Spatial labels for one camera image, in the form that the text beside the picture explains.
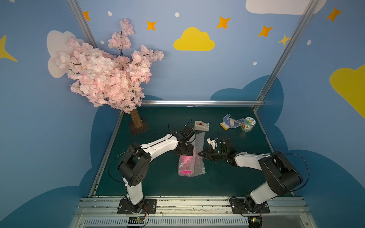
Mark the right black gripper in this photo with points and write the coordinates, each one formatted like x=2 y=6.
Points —
x=216 y=154

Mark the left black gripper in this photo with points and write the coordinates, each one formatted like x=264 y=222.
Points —
x=185 y=148

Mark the pink plastic wine glass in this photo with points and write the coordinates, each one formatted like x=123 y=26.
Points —
x=186 y=164

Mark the clear bubble wrap sheet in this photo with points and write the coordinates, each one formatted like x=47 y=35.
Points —
x=199 y=168

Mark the beige tape dispenser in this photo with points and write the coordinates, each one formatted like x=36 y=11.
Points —
x=201 y=126

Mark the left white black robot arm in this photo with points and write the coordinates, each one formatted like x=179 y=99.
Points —
x=135 y=162

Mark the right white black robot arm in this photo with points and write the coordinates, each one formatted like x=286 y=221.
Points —
x=280 y=175

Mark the right controller circuit board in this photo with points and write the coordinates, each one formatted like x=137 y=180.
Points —
x=254 y=222

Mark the controller circuit board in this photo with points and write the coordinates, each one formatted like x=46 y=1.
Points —
x=254 y=222
x=136 y=221

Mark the left controller circuit board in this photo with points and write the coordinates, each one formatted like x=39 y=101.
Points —
x=136 y=221

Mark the pink cherry blossom tree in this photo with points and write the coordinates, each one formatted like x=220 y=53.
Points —
x=106 y=79

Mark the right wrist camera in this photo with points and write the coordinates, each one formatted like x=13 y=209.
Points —
x=212 y=143

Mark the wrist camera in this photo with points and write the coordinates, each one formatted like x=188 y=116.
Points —
x=187 y=132
x=212 y=143

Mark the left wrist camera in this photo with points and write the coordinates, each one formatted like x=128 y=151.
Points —
x=187 y=132

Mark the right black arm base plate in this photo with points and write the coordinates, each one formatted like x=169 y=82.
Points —
x=244 y=206

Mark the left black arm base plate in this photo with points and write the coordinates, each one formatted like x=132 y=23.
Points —
x=144 y=206

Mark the rear aluminium frame bar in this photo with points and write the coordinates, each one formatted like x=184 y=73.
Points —
x=201 y=103

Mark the aluminium front rail frame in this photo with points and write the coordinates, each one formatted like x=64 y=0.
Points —
x=192 y=212

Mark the left aluminium frame post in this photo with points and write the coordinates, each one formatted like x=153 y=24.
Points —
x=79 y=15

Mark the aluminium frame post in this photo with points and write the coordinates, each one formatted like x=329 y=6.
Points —
x=79 y=15
x=298 y=31

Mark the right aluminium frame post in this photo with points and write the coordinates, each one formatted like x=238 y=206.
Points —
x=298 y=31

